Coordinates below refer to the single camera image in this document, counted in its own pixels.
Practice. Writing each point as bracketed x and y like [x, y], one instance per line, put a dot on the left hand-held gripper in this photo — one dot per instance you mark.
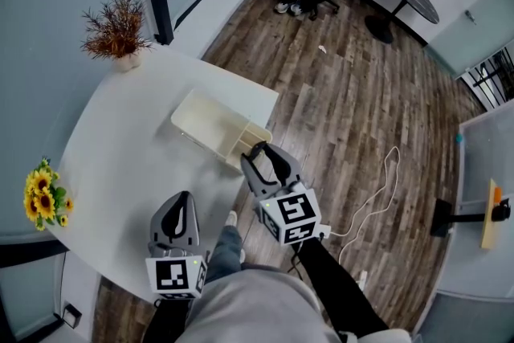
[170, 275]

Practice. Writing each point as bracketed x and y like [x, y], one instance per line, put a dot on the person's jeans leg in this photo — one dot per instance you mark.
[225, 253]

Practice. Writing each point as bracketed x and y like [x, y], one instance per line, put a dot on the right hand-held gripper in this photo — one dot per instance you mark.
[297, 209]

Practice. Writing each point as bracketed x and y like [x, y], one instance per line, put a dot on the person's right forearm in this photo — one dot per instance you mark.
[341, 289]

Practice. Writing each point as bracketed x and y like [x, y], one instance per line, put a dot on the paper scrap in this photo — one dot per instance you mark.
[322, 49]

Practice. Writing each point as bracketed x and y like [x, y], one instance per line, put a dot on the person's white shoe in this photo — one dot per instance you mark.
[231, 219]
[242, 256]

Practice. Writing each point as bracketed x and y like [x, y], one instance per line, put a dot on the teal ball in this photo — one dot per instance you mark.
[459, 138]

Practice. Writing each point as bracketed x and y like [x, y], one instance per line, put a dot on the small white power adapter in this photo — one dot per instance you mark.
[363, 280]

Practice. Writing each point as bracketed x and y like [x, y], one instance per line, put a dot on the frosted glass door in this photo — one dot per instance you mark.
[478, 12]

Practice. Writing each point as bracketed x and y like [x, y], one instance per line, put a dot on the orange cup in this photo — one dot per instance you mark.
[498, 194]

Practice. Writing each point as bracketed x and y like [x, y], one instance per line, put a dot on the wooden top pedestal table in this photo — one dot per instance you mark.
[490, 221]

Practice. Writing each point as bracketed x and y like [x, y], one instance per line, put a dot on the cream plastic organizer tray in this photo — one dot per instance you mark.
[205, 124]

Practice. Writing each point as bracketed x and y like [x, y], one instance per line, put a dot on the white power strip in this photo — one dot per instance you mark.
[325, 231]

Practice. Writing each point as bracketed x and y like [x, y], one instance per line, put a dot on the sunflower bouquet in vase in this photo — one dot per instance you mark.
[42, 197]

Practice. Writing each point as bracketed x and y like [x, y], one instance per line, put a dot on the black metal railing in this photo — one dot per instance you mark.
[492, 78]

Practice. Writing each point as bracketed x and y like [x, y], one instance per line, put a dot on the black kettle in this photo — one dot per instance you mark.
[502, 211]

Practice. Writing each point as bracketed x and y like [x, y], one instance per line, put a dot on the dried reddish plant white vase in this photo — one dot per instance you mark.
[116, 32]

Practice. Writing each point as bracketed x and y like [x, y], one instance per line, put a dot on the person's grey shirt torso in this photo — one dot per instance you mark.
[257, 313]

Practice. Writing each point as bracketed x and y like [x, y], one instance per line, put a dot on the black wall socket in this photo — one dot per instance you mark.
[72, 315]

